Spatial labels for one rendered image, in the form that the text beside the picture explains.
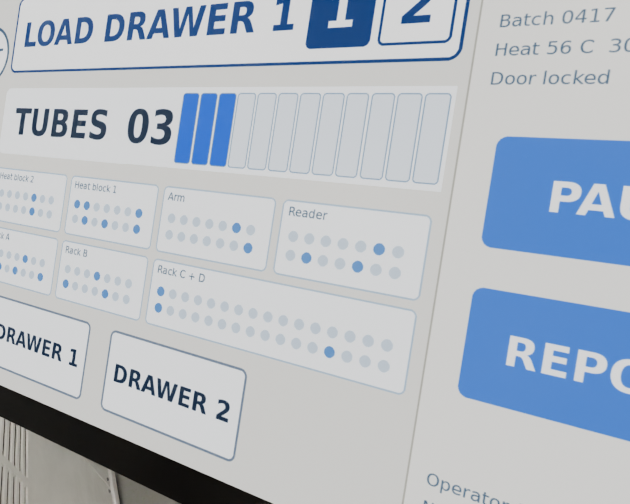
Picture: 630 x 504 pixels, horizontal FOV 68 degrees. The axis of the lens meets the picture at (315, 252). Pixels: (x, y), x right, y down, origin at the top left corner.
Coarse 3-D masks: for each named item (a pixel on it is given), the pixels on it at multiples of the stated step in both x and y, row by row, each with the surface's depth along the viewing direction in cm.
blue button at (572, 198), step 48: (528, 144) 18; (576, 144) 17; (624, 144) 16; (528, 192) 18; (576, 192) 17; (624, 192) 16; (480, 240) 18; (528, 240) 18; (576, 240) 17; (624, 240) 16
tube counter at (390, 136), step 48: (144, 96) 26; (192, 96) 25; (240, 96) 24; (288, 96) 22; (336, 96) 21; (384, 96) 20; (432, 96) 19; (144, 144) 26; (192, 144) 25; (240, 144) 23; (288, 144) 22; (336, 144) 21; (384, 144) 20; (432, 144) 19
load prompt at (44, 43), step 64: (64, 0) 30; (128, 0) 27; (192, 0) 25; (256, 0) 23; (320, 0) 22; (384, 0) 21; (448, 0) 19; (64, 64) 29; (128, 64) 27; (192, 64) 25; (256, 64) 23; (320, 64) 22
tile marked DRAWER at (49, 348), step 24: (0, 312) 31; (24, 312) 30; (48, 312) 29; (0, 336) 31; (24, 336) 30; (48, 336) 29; (72, 336) 28; (0, 360) 31; (24, 360) 30; (48, 360) 29; (72, 360) 28; (48, 384) 29; (72, 384) 28
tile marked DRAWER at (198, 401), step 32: (128, 352) 26; (160, 352) 25; (192, 352) 24; (128, 384) 26; (160, 384) 25; (192, 384) 24; (224, 384) 23; (128, 416) 26; (160, 416) 25; (192, 416) 24; (224, 416) 23; (224, 448) 23
